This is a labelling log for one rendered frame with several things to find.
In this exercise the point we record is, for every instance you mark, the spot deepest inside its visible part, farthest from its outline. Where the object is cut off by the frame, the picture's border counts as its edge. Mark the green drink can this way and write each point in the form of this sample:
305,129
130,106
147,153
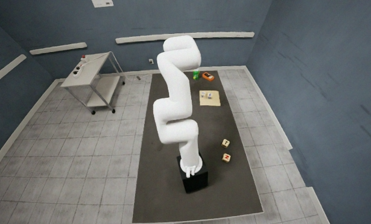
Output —
196,74

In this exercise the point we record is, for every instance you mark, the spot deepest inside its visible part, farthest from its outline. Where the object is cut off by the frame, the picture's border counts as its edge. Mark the beige mat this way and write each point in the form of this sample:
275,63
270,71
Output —
213,102

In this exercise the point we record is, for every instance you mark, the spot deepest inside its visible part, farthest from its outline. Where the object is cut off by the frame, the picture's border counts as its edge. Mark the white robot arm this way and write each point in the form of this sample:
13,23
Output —
179,56

